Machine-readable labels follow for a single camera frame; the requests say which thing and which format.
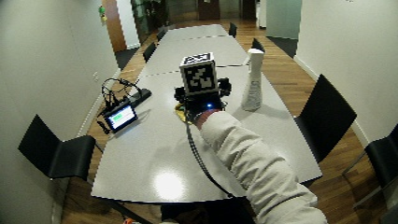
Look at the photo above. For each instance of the yellow soft object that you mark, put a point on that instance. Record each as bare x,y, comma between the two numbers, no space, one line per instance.
179,113

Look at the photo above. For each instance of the brown wooden door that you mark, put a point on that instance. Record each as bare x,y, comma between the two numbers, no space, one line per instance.
114,25

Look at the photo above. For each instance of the black chair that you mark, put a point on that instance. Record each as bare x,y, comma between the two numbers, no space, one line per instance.
327,118
231,30
161,33
149,52
384,155
257,45
57,152

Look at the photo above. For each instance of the white marker cube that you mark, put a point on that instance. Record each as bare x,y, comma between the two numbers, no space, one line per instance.
199,74

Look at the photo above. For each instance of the black box device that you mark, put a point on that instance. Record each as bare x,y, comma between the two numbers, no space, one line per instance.
140,95

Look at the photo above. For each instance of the black palm camera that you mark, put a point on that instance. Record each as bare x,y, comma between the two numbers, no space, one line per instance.
223,86
179,94

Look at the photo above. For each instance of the small screen device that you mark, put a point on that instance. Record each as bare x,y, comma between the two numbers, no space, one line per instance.
121,117

